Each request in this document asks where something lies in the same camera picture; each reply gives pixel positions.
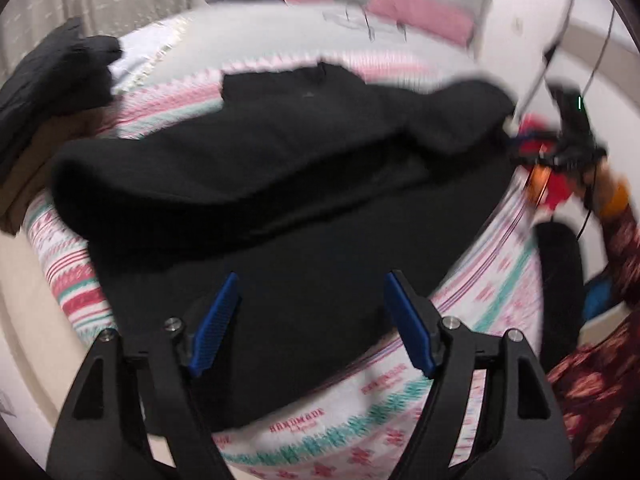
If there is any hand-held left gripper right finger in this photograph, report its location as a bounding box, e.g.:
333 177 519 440
383 270 576 480

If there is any black jacket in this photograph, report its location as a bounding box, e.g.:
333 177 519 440
51 61 518 433

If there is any blue object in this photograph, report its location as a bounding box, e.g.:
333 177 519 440
582 277 613 321

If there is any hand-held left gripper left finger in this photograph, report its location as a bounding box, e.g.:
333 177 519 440
46 272 241 480

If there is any patterned knit blanket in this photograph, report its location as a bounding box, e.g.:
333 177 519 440
22 57 548 480

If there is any person's right forearm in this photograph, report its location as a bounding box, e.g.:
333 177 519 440
580 157 640 306

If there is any dark puffer jacket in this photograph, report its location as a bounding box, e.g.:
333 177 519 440
0 17 123 186

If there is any person's patterned dress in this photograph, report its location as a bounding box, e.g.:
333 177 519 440
545 320 640 466

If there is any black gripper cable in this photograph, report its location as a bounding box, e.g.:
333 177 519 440
522 0 583 111

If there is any folded brown garment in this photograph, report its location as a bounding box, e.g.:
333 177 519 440
0 110 108 236

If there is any orange wristband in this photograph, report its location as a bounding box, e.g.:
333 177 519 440
600 182 631 218

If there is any black earphone cable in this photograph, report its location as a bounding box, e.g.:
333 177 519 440
322 5 408 43

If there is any bed with grey sheet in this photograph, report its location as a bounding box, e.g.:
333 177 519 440
107 2 481 96

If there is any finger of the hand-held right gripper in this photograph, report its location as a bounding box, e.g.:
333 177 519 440
517 129 558 144
510 152 556 167

